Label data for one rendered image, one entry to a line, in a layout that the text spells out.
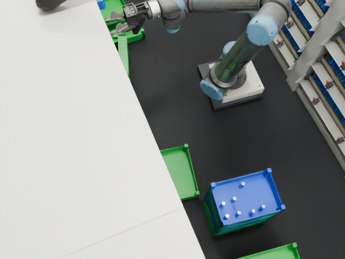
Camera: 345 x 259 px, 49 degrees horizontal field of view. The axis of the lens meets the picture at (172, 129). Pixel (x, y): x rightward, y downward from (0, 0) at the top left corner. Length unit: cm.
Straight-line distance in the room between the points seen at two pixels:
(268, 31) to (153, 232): 127
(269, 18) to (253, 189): 81
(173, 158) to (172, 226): 185
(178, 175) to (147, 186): 180
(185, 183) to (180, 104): 51
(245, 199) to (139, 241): 151
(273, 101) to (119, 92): 209
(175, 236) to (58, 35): 28
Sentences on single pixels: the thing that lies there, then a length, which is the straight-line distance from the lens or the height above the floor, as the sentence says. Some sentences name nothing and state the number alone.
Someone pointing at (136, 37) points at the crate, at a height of 4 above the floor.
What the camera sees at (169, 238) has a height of 173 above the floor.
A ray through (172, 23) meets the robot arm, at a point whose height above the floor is 58.
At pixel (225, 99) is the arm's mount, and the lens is 231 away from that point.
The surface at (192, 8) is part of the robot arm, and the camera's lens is 201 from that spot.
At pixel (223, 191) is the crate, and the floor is 32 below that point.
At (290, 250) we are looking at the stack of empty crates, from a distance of 207.
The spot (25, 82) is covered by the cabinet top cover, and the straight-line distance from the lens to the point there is 47.
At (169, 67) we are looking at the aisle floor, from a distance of 251.
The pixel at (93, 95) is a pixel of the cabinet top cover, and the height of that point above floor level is 173.
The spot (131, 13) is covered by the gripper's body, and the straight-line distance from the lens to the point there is 184.
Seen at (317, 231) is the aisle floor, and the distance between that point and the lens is 231.
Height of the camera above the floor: 212
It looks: 67 degrees down
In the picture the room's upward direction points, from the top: 5 degrees clockwise
